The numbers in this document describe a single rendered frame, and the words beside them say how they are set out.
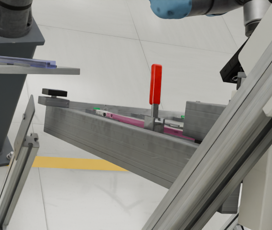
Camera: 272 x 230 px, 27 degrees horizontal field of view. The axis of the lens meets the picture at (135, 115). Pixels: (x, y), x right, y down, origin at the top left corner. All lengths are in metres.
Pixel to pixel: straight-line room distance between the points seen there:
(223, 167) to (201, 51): 2.42
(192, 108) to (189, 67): 2.07
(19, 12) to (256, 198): 1.14
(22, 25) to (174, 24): 1.52
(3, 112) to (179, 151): 1.24
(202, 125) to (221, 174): 0.18
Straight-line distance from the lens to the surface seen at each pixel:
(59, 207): 2.00
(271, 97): 0.49
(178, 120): 1.33
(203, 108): 0.72
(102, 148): 0.92
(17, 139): 1.29
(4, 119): 1.91
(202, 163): 0.57
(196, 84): 2.74
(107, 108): 1.29
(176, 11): 1.08
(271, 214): 0.60
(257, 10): 1.09
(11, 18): 1.62
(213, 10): 1.16
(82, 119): 1.02
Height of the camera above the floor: 1.59
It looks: 41 degrees down
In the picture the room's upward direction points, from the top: 29 degrees clockwise
